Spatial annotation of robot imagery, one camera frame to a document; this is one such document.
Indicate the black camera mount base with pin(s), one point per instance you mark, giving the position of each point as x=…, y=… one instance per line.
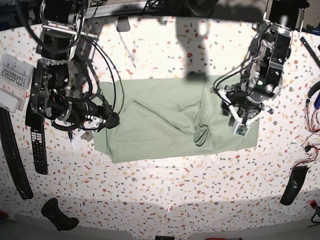
x=123, y=24

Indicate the red clamp tool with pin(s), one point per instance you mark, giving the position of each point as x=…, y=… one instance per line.
x=315, y=206

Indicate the light green T-shirt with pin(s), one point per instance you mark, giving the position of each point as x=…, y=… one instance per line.
x=166, y=118

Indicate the black curved handle piece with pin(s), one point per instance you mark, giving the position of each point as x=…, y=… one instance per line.
x=51, y=211

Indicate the black curved shell right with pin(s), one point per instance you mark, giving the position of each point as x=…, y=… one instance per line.
x=295, y=183

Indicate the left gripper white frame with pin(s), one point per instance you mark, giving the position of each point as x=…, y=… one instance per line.
x=245, y=105

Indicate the black TV remote control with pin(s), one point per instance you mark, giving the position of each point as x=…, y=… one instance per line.
x=39, y=150

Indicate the long black curved strip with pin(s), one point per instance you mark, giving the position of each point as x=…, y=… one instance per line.
x=12, y=156

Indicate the blue tool right edge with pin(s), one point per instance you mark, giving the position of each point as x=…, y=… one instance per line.
x=317, y=102

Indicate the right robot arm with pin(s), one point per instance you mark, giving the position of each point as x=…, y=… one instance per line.
x=62, y=23

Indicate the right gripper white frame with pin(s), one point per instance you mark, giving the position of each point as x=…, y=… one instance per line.
x=96, y=122

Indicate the clear plastic screw box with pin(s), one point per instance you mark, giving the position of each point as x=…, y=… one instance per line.
x=15, y=79

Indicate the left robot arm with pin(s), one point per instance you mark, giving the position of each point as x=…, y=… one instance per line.
x=274, y=47

